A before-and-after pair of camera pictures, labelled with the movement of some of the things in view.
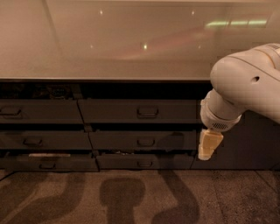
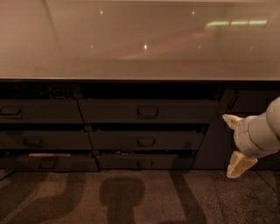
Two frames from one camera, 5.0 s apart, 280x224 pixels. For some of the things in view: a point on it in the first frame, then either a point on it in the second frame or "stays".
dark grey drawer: x=76 y=162 stays
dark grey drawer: x=141 y=111 stays
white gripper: x=215 y=122 -> x=241 y=136
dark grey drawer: x=143 y=140 stays
